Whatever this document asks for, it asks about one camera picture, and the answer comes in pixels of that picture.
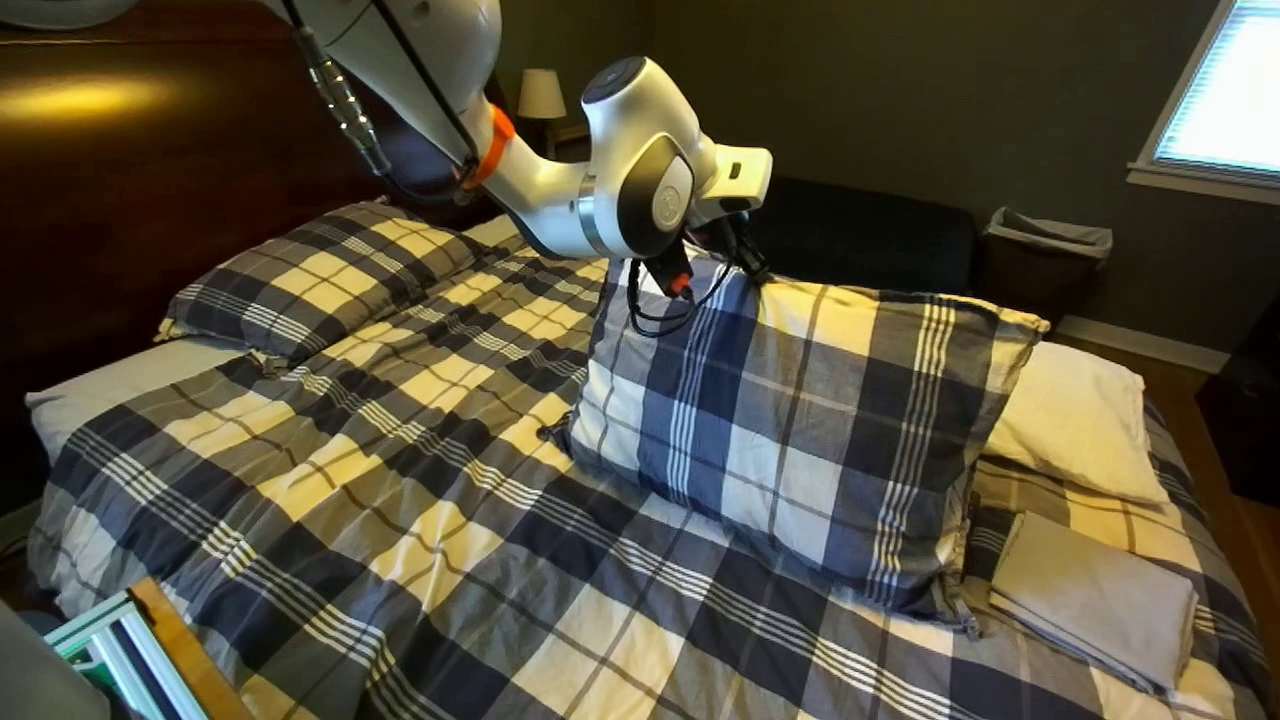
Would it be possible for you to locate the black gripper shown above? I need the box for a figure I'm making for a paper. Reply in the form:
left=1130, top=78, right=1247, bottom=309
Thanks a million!
left=644, top=221, right=770, bottom=303

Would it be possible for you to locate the blue white plaid pillow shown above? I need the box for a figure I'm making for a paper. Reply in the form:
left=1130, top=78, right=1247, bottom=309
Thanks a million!
left=567, top=258, right=1043, bottom=626

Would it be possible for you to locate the yellow grey plaid pillow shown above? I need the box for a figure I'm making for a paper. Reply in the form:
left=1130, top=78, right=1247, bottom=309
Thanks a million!
left=156, top=198, right=493, bottom=373

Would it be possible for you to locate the table lamp white shade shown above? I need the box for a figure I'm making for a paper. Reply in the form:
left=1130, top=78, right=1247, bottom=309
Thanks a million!
left=511, top=64, right=572, bottom=134

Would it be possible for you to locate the dark bin with grey liner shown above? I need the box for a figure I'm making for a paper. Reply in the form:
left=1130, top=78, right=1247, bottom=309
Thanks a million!
left=975, top=204, right=1119, bottom=325

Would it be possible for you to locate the folded grey cloth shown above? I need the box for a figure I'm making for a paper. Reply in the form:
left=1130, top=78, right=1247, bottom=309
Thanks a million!
left=987, top=508, right=1200, bottom=700

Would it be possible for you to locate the dark brown wooden headboard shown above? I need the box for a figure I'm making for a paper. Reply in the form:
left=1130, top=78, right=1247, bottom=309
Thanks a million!
left=0, top=0, right=413, bottom=515

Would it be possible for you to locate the white bed sheet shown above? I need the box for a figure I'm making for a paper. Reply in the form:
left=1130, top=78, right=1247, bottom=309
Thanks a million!
left=22, top=335, right=253, bottom=464

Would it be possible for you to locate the black dresser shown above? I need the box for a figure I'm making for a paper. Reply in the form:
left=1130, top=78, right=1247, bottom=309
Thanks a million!
left=1197, top=298, right=1280, bottom=511

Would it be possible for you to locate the green white stand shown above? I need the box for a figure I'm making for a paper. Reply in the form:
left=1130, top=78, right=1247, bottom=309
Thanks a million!
left=41, top=594, right=182, bottom=720

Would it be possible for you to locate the grey white rounded object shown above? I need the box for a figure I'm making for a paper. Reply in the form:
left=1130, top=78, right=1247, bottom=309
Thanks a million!
left=0, top=597, right=116, bottom=720

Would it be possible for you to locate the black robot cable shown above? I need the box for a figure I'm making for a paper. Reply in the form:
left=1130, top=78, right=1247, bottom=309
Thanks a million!
left=619, top=216, right=777, bottom=335

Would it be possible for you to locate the grey corrugated cable conduit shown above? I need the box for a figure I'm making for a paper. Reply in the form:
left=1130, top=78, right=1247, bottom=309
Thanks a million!
left=280, top=0, right=408, bottom=185

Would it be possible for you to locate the bright window white frame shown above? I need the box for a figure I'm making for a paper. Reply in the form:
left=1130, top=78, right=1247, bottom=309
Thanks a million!
left=1126, top=0, right=1280, bottom=212

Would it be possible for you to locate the light wooden frame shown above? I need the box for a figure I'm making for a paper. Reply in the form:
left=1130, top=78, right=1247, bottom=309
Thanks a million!
left=125, top=574, right=257, bottom=720

